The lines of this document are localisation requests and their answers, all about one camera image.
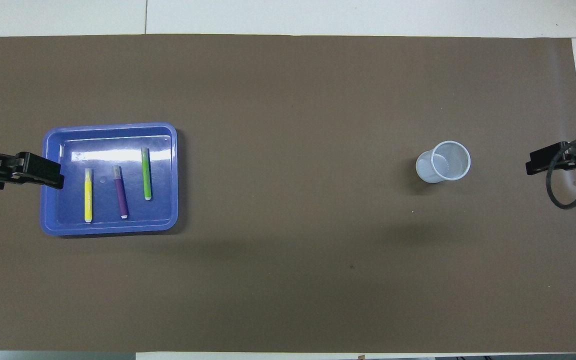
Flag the yellow pen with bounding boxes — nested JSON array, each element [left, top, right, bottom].
[[84, 168, 94, 224]]

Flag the purple pen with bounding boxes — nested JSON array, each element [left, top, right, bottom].
[[112, 165, 129, 220]]

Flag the green pen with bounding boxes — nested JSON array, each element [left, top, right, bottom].
[[140, 147, 153, 202]]

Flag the clear plastic cup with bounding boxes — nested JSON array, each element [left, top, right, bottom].
[[415, 140, 472, 184]]

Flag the blue plastic tray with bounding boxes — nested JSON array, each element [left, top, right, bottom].
[[40, 122, 179, 237]]

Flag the brown table mat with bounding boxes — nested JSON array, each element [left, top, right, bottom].
[[0, 34, 576, 353]]

